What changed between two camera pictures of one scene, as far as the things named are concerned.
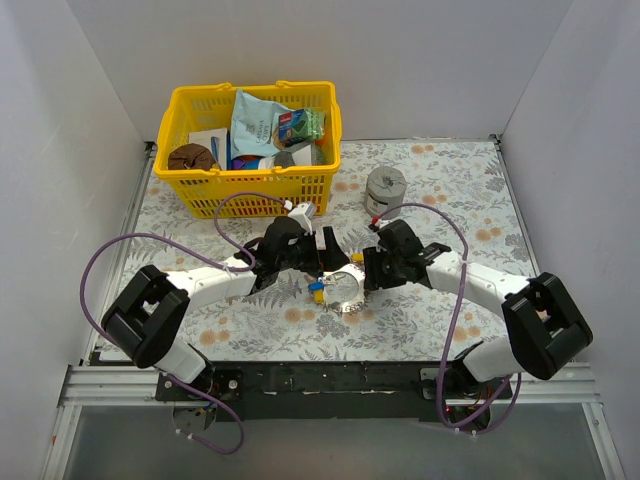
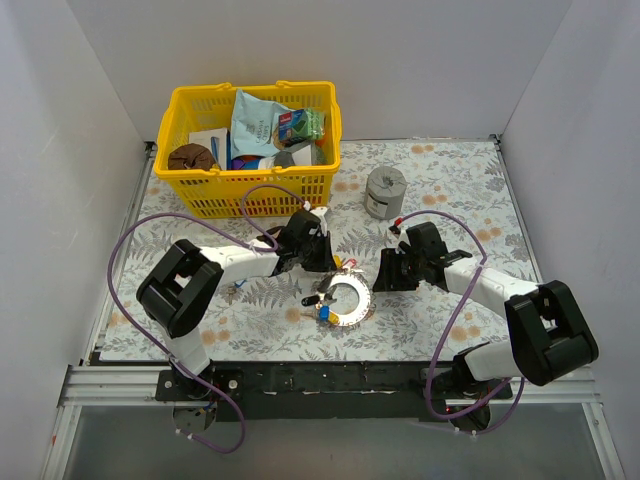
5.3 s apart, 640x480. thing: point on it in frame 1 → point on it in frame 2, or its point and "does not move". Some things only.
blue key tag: (316, 286) → (324, 313)
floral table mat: (456, 190) does not move
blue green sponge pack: (301, 125) does not move
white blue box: (218, 142) does not move
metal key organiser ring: (344, 287) → (364, 294)
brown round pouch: (190, 156) does not move
